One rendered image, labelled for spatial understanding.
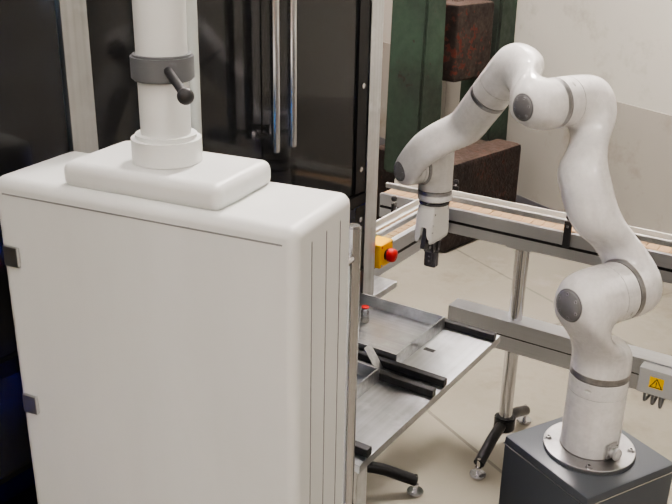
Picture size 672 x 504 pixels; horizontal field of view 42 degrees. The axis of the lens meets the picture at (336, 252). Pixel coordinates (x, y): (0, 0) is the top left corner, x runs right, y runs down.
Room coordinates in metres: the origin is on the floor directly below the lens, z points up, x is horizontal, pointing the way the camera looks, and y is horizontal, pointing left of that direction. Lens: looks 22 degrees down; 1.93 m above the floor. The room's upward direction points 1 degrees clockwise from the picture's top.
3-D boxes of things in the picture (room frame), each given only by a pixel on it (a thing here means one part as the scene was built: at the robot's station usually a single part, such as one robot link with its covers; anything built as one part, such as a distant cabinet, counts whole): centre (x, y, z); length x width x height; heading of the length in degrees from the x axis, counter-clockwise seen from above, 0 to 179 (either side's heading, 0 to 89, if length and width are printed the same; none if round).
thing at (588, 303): (1.55, -0.52, 1.16); 0.19 x 0.12 x 0.24; 122
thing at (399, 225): (2.66, -0.16, 0.92); 0.69 x 0.15 x 0.16; 147
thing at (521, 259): (2.84, -0.65, 0.46); 0.09 x 0.09 x 0.77; 57
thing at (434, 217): (2.05, -0.24, 1.20); 0.10 x 0.07 x 0.11; 147
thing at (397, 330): (2.07, -0.08, 0.90); 0.34 x 0.26 x 0.04; 57
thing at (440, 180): (2.05, -0.24, 1.35); 0.09 x 0.08 x 0.13; 122
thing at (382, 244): (2.35, -0.12, 1.00); 0.08 x 0.07 x 0.07; 57
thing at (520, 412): (2.84, -0.65, 0.07); 0.50 x 0.08 x 0.14; 147
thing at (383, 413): (1.89, -0.05, 0.87); 0.70 x 0.48 x 0.02; 147
